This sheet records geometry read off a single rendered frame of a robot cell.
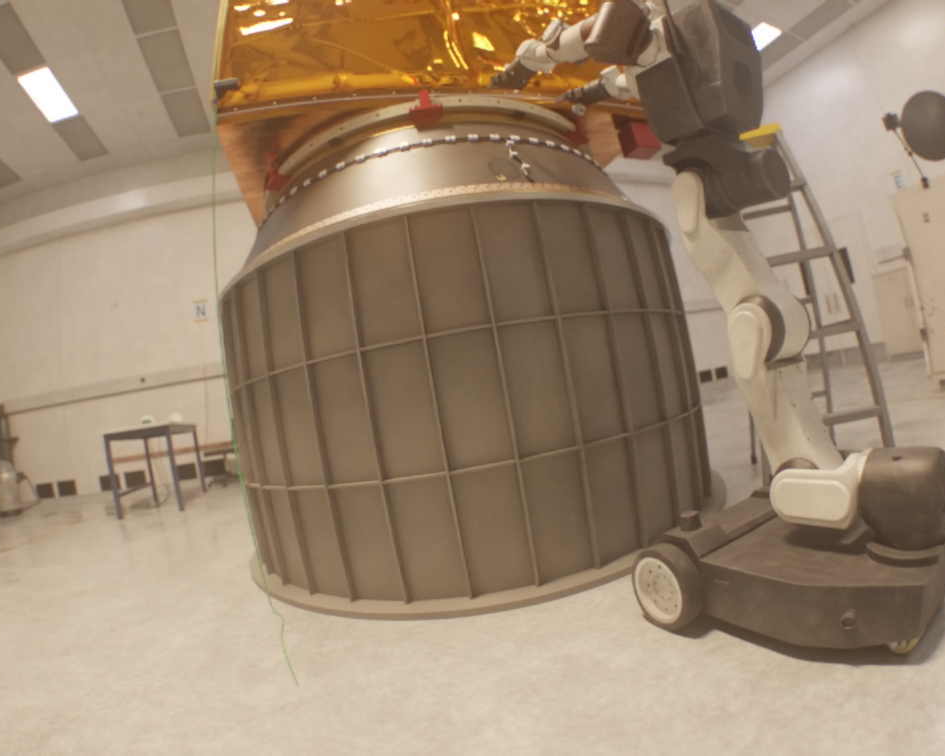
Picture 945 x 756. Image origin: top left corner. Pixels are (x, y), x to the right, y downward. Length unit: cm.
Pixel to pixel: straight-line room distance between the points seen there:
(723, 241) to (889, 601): 78
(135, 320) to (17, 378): 245
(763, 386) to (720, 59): 70
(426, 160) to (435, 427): 87
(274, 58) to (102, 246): 671
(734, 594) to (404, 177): 146
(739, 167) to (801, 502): 68
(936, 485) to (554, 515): 100
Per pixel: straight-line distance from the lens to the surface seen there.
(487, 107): 195
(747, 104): 122
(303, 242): 153
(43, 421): 853
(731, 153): 110
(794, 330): 106
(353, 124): 195
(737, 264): 110
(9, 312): 925
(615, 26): 115
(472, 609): 137
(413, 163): 166
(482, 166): 163
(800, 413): 107
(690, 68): 119
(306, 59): 206
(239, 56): 215
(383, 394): 138
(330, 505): 150
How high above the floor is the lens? 59
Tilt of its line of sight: 3 degrees up
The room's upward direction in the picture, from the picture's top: 10 degrees counter-clockwise
